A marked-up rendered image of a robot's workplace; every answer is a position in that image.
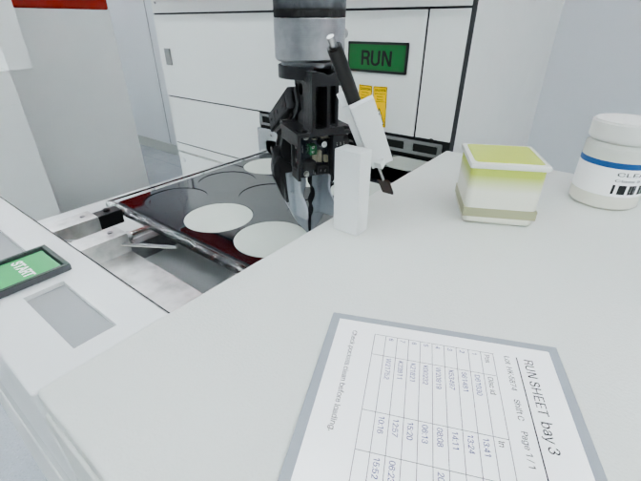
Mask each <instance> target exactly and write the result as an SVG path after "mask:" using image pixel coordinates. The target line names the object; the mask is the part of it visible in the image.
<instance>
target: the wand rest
mask: <svg viewBox="0 0 641 481"><path fill-rule="evenodd" d="M337 97H338V100H339V102H340V104H341V108H342V110H343V113H344V115H345V118H346V120H347V123H348V125H349V128H350V130H351V133H352V135H353V137H354V139H355V142H356V144H357V146H354V145H349V144H345V145H343V146H341V147H338V148H336V149H335V177H334V228H335V229H337V230H340V231H342V232H345V233H348V234H351V235H354V236H358V235H359V234H360V233H361V232H363V231H364V230H366V228H367V214H368V200H369V185H370V171H371V167H372V168H373V169H374V168H379V169H382V168H383V167H384V165H385V163H387V162H389V161H392V160H393V158H392V156H391V152H390V149H389V146H388V143H387V139H386V136H385V133H384V130H383V125H382V122H381V119H380V115H379V112H378V109H377V106H376V102H375V99H374V97H373V95H370V96H368V97H366V98H364V99H362V100H359V101H357V102H355V103H353V104H351V105H349V106H348V104H347V101H346V99H345V97H344V94H343V92H340V93H338V94H337ZM350 111H351V112H350Z"/></svg>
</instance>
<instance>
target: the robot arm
mask: <svg viewBox="0 0 641 481"><path fill-rule="evenodd" d="M273 11H274V17H275V18H274V38H275V58H276V59H277V60H278V61H281V63H279V64H278V66H279V78H283V79H290V80H295V85H296V86H295V87H287V88H286V89H285V91H284V92H283V94H282V95H281V97H280V98H279V100H278V102H277V103H276V105H275V106H274V108H273V109H272V111H271V112H270V114H269V121H270V128H271V132H275V133H276V134H277V139H276V146H271V147H270V149H271V152H272V158H271V172H272V176H273V179H274V181H275V183H276V184H277V186H278V188H279V191H280V193H281V195H282V197H283V198H284V200H285V202H286V204H287V206H288V208H289V209H290V211H291V213H292V215H293V217H294V218H295V220H296V221H297V223H298V224H299V225H300V226H301V227H302V228H303V229H304V230H305V231H306V232H309V231H311V230H313V229H314V228H315V227H316V226H317V224H318V223H319V221H320V220H321V217H322V215H323V214H326V215H329V216H334V198H333V195H332V193H331V183H332V182H333V180H334V177H335V149H336V148H338V147H341V146H343V145H345V144H349V139H351V140H353V145H354V146H357V144H356V142H355V139H354V137H353V135H352V133H351V130H350V128H349V125H348V124H347V123H345V122H342V121H340V120H338V117H339V100H338V97H337V94H338V93H339V86H340V85H341V84H340V82H339V80H338V77H337V75H336V72H335V70H334V67H333V65H332V62H331V59H330V57H329V54H328V52H327V48H328V46H329V43H328V41H327V38H326V37H327V36H328V35H329V34H332V33H333V34H334V36H335V38H336V41H337V42H341V44H342V47H343V50H344V46H345V38H347V36H348V30H347V29H346V28H345V18H344V17H345V15H346V0H273ZM276 17H277V18H276ZM306 178H307V180H308V183H309V185H310V194H309V197H308V202H309V207H308V208H307V205H306V201H305V199H304V197H303V192H304V189H305V187H306Z"/></svg>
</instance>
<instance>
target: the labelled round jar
mask: <svg viewBox="0 0 641 481"><path fill-rule="evenodd" d="M589 135H590V136H589V137H587V139H586V142H585V145H584V148H583V150H582V153H581V156H580V158H579V161H578V164H577V167H576V170H575V173H574V176H573V179H572V182H571V185H570V187H569V194H570V196H571V197H572V198H573V199H575V200H576V201H578V202H580V203H583V204H585V205H587V206H591V207H594V208H599V209H604V210H611V211H624V210H629V209H631V208H634V207H636V206H637V203H638V201H639V200H640V197H641V115H630V114H599V115H596V116H594V117H593V120H592V122H591V125H590V128H589Z"/></svg>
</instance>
